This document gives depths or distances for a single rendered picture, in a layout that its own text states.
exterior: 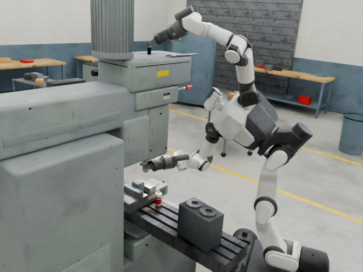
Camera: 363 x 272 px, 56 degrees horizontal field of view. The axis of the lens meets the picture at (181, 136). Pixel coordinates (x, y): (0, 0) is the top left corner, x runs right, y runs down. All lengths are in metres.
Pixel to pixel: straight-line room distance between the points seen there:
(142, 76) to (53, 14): 7.53
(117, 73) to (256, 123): 0.82
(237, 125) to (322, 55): 7.42
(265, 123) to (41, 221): 1.28
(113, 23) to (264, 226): 1.48
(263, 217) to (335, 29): 7.40
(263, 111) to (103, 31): 1.00
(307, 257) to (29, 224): 1.65
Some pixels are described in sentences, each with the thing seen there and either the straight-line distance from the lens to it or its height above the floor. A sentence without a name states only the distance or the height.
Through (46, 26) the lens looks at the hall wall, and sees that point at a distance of 9.04.
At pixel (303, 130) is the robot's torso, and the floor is 1.54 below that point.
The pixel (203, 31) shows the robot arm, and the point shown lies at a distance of 1.70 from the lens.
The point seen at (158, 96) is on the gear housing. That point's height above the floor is 1.69.
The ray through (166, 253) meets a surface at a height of 0.65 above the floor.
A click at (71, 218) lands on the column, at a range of 1.52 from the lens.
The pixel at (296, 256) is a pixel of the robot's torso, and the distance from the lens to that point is 2.35.
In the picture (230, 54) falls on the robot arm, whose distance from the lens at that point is 1.70.
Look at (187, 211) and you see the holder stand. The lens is 1.83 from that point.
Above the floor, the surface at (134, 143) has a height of 1.47.
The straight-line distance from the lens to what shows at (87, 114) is 1.54.
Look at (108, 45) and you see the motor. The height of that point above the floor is 1.95.
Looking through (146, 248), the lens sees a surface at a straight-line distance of 2.10.
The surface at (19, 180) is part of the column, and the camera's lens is 1.32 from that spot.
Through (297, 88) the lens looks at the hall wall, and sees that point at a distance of 9.52.
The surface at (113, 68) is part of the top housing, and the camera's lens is 1.72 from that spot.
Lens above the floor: 2.11
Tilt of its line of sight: 20 degrees down
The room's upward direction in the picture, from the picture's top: 4 degrees clockwise
